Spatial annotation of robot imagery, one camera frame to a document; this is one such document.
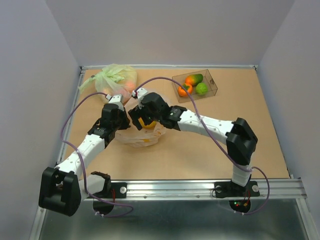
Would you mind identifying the yellow fruit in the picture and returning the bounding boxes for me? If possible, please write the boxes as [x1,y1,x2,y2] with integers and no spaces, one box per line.
[138,117,157,129]

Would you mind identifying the orange translucent plastic bag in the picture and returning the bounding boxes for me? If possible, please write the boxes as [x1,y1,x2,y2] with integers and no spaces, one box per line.
[115,87,173,149]

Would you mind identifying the orange persimmon with green calyx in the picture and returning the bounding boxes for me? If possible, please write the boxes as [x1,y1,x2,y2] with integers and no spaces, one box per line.
[177,83,193,98]

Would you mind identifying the green smooth fruit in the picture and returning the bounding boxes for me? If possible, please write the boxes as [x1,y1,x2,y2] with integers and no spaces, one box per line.
[184,74,204,86]

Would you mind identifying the green bumpy fruit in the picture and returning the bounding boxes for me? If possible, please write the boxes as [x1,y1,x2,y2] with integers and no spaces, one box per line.
[195,82,208,96]

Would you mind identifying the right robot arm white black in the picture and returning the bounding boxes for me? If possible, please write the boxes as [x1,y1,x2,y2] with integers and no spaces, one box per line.
[128,88,258,195]

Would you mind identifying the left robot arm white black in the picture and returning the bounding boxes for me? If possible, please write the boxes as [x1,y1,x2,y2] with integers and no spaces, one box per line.
[38,103,130,217]

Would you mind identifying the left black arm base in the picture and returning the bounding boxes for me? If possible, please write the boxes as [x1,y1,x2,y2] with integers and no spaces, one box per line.
[92,182,127,214]

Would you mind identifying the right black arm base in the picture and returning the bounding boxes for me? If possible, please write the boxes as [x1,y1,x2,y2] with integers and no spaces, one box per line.
[211,180,260,215]

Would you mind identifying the green plastic bag with fruit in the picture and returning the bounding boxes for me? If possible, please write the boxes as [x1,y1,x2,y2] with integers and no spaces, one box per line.
[78,63,138,103]

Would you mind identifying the clear plastic box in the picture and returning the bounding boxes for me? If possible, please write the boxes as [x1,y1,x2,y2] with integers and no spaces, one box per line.
[171,69,219,104]

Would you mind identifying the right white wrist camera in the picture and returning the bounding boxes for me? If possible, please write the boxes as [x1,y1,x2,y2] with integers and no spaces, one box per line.
[131,87,149,109]

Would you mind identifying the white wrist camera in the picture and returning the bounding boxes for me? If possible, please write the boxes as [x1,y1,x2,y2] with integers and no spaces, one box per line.
[131,87,149,109]
[105,94,124,111]

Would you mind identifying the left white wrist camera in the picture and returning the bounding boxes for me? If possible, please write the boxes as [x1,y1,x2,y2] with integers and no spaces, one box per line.
[105,94,124,111]

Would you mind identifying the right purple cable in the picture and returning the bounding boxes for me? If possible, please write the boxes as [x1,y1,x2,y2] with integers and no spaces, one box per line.
[134,76,270,216]

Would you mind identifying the purple cable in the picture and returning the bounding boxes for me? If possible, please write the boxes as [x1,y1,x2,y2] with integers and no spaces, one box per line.
[134,76,270,216]
[60,93,135,218]

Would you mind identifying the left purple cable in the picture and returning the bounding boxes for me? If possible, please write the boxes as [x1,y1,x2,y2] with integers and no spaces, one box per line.
[60,93,135,218]

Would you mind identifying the aluminium front rail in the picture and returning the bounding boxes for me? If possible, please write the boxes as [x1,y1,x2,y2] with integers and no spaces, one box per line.
[39,177,307,201]

